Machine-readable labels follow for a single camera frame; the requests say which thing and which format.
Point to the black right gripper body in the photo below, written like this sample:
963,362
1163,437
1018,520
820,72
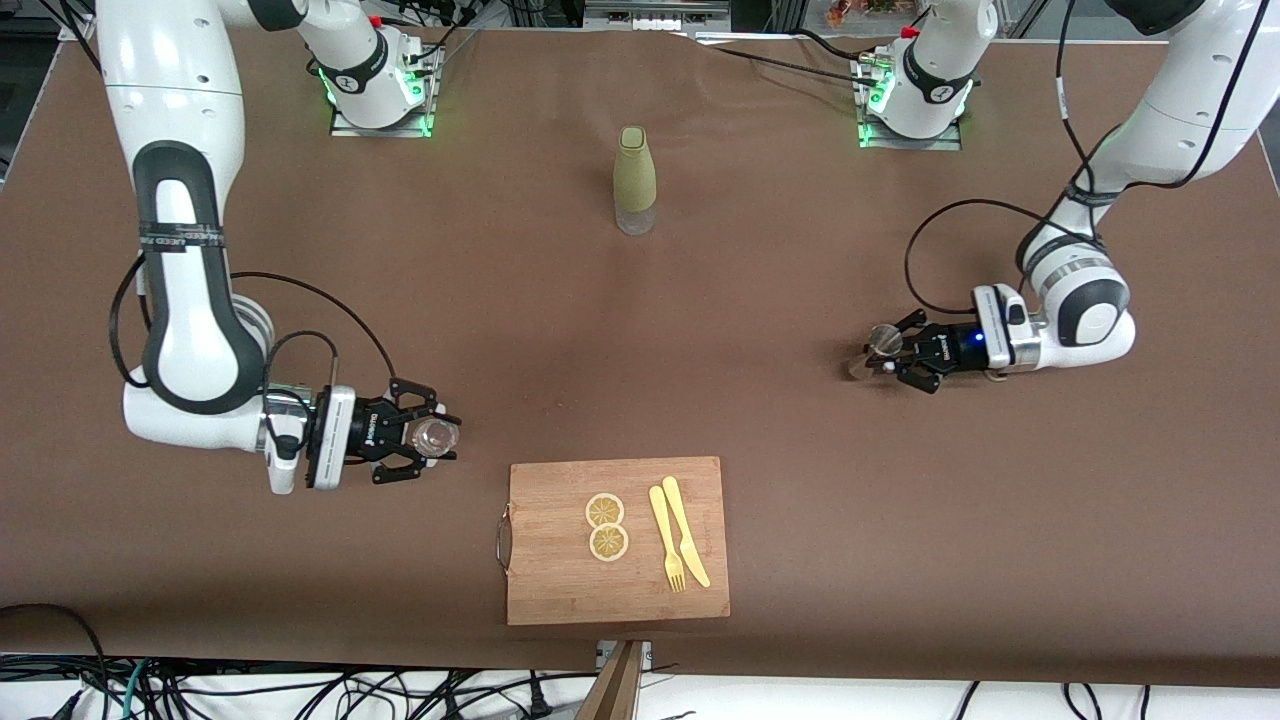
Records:
367,432

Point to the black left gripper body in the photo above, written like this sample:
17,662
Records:
946,349

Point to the steel jigger measuring cup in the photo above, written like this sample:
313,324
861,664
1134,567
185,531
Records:
882,342

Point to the clear glass shaker cup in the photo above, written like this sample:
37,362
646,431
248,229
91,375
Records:
435,438

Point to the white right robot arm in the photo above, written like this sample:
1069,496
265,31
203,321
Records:
190,340

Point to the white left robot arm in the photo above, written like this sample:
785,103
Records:
1090,310

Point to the brown table cloth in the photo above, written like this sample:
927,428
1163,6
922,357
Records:
300,550

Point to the wooden cutting board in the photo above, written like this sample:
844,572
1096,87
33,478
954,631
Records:
560,590

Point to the lemon slice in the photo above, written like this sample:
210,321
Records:
608,543
604,510

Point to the yellow plastic fork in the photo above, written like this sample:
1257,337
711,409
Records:
664,530

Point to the yellow plastic knife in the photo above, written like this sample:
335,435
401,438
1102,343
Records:
685,530

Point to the green sleeved glass bottle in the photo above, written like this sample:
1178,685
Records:
635,175

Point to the grey power strip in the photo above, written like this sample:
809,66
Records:
655,15

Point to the metal bracket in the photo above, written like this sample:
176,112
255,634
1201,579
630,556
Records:
645,650

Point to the wooden post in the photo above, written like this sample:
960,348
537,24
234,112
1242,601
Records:
612,695

